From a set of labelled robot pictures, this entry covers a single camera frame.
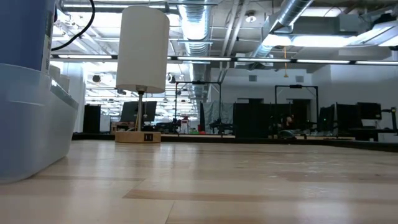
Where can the large silver air duct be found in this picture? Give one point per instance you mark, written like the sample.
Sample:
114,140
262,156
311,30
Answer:
292,11

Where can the black cabinet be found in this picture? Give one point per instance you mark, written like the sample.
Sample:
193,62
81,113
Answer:
91,118

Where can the black gantry frame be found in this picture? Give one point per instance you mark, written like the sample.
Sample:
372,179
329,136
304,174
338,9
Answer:
317,109
199,82

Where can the long linear ceiling light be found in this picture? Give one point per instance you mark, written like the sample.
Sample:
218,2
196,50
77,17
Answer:
84,56

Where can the black office desk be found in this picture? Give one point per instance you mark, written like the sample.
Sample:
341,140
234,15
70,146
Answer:
373,132

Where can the black round speaker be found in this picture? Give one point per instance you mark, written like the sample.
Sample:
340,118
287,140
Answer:
96,78

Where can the dark partition panel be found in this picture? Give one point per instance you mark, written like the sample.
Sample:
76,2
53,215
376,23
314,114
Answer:
252,121

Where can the clear plastic storage bin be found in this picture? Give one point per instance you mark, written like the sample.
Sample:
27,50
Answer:
34,130

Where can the white shade wooden table lamp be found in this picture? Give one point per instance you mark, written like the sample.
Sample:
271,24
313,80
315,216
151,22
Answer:
143,46

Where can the round ceiling sensor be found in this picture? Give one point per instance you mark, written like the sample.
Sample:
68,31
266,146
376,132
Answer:
251,16

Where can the ribbed silver air duct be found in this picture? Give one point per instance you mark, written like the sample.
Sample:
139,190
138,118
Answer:
194,25

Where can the grey tarp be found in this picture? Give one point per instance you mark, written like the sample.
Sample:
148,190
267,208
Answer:
217,112

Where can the black aluminium rig frame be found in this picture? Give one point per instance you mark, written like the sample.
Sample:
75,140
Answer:
357,144

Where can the person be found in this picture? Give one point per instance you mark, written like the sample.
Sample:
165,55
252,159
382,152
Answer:
289,122

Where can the black computer monitor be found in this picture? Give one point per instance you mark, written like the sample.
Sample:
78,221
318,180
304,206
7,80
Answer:
326,118
150,110
369,110
346,116

